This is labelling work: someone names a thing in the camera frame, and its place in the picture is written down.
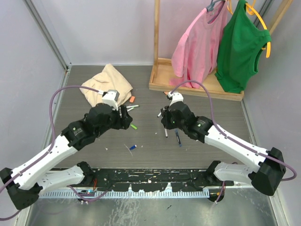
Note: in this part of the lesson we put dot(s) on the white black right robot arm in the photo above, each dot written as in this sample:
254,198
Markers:
259,167

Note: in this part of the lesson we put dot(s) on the aluminium frame rail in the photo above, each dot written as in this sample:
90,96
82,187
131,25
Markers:
47,29

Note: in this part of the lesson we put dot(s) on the green tank top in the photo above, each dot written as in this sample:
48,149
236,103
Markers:
239,51

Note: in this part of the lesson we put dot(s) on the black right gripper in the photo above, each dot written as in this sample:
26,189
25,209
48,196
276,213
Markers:
165,121

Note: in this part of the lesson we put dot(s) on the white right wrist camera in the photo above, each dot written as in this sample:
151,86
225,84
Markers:
174,97

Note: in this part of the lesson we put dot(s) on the pink t-shirt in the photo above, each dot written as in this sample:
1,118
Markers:
195,56

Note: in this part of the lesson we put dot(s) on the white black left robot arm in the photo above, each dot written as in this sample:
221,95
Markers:
26,183

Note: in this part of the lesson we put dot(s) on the blue transparent gel pen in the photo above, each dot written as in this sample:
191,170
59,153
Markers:
178,138

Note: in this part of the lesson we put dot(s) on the orange highlighter cap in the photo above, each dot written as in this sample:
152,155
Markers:
132,99

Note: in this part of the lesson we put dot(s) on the beige cloth bag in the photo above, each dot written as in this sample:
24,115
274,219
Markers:
111,78

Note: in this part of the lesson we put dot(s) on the grey clothes hanger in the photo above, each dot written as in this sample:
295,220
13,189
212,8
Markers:
212,4

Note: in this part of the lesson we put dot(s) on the wooden clothes rack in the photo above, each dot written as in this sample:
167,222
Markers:
162,70

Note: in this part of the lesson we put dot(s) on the yellow clothes hanger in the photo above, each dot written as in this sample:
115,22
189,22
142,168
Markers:
252,11

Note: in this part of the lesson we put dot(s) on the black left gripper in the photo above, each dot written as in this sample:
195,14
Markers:
123,120

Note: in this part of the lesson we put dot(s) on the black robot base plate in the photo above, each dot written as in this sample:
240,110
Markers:
150,180

